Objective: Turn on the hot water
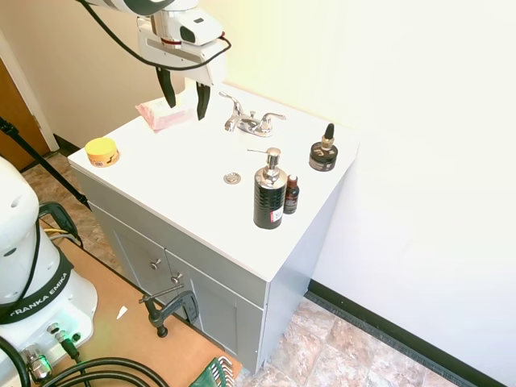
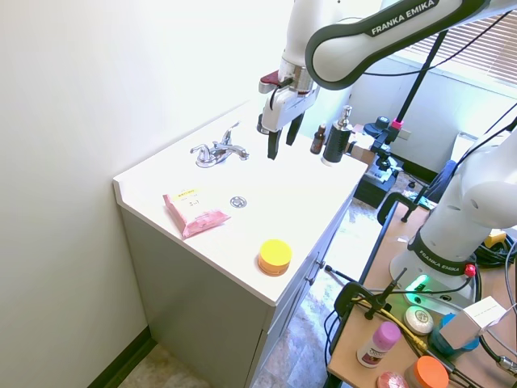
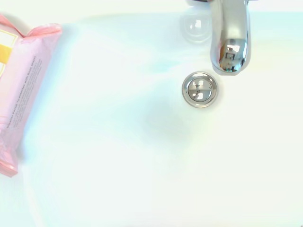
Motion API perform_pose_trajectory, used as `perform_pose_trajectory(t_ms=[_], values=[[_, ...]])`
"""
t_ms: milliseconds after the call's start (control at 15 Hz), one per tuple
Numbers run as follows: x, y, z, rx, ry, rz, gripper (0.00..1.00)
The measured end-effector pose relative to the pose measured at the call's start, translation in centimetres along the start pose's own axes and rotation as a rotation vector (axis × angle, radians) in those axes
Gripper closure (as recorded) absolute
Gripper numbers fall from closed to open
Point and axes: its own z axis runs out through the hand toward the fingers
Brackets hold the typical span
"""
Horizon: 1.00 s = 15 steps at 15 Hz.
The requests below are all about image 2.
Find black rod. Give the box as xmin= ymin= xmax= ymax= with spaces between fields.
xmin=324 ymin=264 xmax=361 ymax=283

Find window blinds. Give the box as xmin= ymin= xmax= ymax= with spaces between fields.
xmin=393 ymin=6 xmax=517 ymax=99

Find pink wipes pack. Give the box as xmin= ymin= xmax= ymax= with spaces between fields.
xmin=162 ymin=186 xmax=233 ymax=241

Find chrome faucet lever handle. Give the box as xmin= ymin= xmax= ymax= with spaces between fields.
xmin=221 ymin=120 xmax=242 ymax=146
xmin=189 ymin=144 xmax=212 ymax=166

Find yellow lid orange jar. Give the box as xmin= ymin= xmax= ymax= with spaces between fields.
xmin=256 ymin=238 xmax=293 ymax=278

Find cardboard box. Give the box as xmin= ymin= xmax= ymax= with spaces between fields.
xmin=347 ymin=140 xmax=377 ymax=163

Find black camera stand pole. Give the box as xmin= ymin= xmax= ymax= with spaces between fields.
xmin=373 ymin=27 xmax=448 ymax=162

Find brown dropper bottle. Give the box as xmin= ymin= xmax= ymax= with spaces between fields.
xmin=309 ymin=123 xmax=328 ymax=156

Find black floor box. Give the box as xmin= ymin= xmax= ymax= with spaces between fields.
xmin=354 ymin=172 xmax=393 ymax=209

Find white round soap tin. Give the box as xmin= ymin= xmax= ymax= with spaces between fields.
xmin=403 ymin=306 xmax=435 ymax=336

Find pink cap deodorant stick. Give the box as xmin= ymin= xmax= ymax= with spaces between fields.
xmin=356 ymin=321 xmax=402 ymax=369

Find white carton box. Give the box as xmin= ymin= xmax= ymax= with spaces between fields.
xmin=439 ymin=295 xmax=508 ymax=349

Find black C-clamp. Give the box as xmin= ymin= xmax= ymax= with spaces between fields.
xmin=334 ymin=268 xmax=408 ymax=321
xmin=376 ymin=192 xmax=418 ymax=228

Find grey vanity cabinet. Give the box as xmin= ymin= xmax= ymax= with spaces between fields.
xmin=112 ymin=100 xmax=370 ymax=388

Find chrome faucet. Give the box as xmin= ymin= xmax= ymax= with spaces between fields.
xmin=195 ymin=138 xmax=250 ymax=169

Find yellow control box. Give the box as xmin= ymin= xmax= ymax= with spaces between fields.
xmin=483 ymin=229 xmax=506 ymax=248

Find blue cup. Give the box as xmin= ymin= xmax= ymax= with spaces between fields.
xmin=428 ymin=312 xmax=481 ymax=360

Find yellow cable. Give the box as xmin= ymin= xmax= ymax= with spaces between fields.
xmin=350 ymin=296 xmax=430 ymax=353

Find black soap dispenser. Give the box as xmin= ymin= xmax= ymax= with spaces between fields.
xmin=321 ymin=104 xmax=357 ymax=168

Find black cable coil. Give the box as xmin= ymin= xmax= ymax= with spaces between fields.
xmin=471 ymin=236 xmax=517 ymax=268

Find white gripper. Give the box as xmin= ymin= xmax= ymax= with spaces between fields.
xmin=256 ymin=86 xmax=321 ymax=161

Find blue cloth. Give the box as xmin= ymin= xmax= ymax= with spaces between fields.
xmin=427 ymin=158 xmax=460 ymax=204

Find wooden cart table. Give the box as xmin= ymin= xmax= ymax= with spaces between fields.
xmin=326 ymin=199 xmax=517 ymax=388

